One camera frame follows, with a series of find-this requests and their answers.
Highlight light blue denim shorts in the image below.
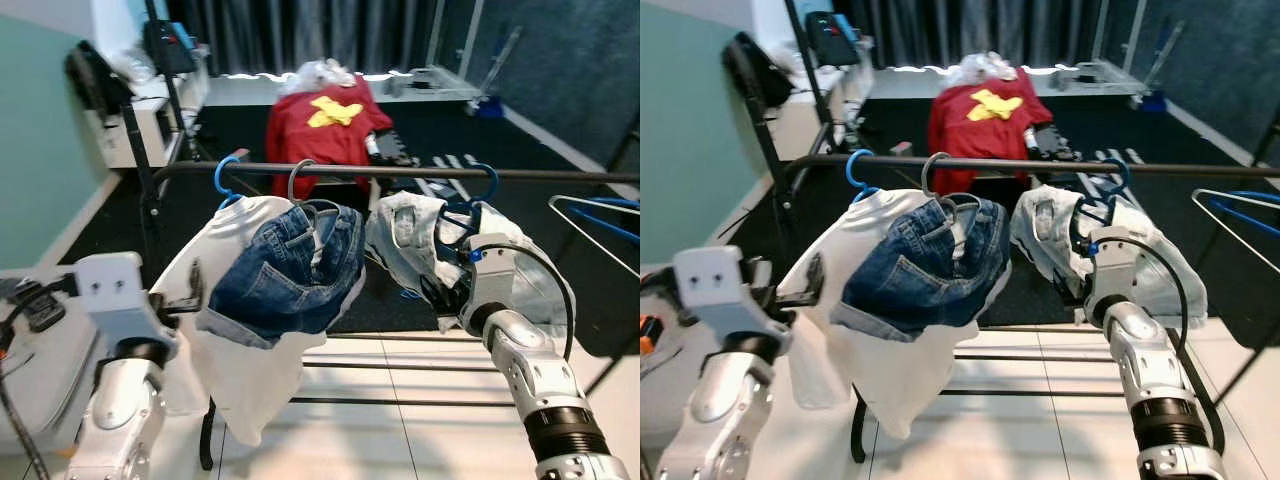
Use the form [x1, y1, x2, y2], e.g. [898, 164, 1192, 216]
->
[365, 192, 578, 336]
[1010, 184, 1211, 331]

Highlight grey metal hanger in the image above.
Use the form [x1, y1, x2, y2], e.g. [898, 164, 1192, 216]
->
[287, 160, 323, 206]
[920, 152, 954, 199]

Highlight dark blue denim shorts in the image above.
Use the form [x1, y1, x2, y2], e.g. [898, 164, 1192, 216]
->
[830, 195, 1011, 343]
[195, 200, 367, 349]

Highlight white T-shirt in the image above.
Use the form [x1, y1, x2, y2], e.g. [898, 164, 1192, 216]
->
[150, 195, 368, 447]
[775, 188, 1013, 441]

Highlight black electronic devices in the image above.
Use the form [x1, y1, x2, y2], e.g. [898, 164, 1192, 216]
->
[365, 128, 421, 169]
[1028, 122, 1081, 163]

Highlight white shelf unit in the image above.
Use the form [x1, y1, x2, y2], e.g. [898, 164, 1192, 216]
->
[770, 60, 876, 161]
[95, 65, 213, 169]

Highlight red cloth with yellow star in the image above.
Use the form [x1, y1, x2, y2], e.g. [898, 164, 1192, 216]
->
[265, 75, 394, 198]
[927, 68, 1054, 196]

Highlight black stand pole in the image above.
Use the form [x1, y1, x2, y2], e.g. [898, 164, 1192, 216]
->
[145, 0, 191, 161]
[785, 0, 836, 156]

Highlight mop with blue head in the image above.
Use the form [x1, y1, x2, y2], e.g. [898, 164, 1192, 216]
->
[468, 25, 523, 119]
[1130, 20, 1186, 113]

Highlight black backpack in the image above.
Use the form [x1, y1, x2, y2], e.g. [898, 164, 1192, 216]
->
[65, 40, 136, 116]
[722, 32, 796, 109]

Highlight clear crumpled plastic bag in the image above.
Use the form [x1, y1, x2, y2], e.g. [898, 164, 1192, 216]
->
[293, 58, 358, 96]
[945, 50, 1021, 89]

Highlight black bag with blue trim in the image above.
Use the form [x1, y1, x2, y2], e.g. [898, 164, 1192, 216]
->
[805, 10, 861, 66]
[143, 20, 199, 74]

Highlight dark pleated curtain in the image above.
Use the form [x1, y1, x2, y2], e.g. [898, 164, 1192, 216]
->
[830, 0, 1136, 73]
[165, 0, 481, 79]

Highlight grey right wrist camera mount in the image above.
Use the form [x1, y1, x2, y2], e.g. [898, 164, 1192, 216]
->
[458, 233, 523, 336]
[1083, 225, 1153, 323]

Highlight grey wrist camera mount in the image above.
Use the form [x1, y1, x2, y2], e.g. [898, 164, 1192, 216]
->
[72, 252, 181, 351]
[672, 245, 791, 346]
[1083, 225, 1153, 323]
[458, 233, 523, 336]

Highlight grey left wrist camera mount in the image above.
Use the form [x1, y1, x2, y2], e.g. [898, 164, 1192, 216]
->
[72, 252, 181, 351]
[672, 245, 791, 346]

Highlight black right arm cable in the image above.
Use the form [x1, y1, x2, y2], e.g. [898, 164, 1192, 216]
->
[478, 242, 578, 363]
[1095, 235, 1226, 456]

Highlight white wire hanger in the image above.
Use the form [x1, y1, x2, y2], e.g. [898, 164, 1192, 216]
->
[1192, 188, 1280, 263]
[548, 195, 641, 276]

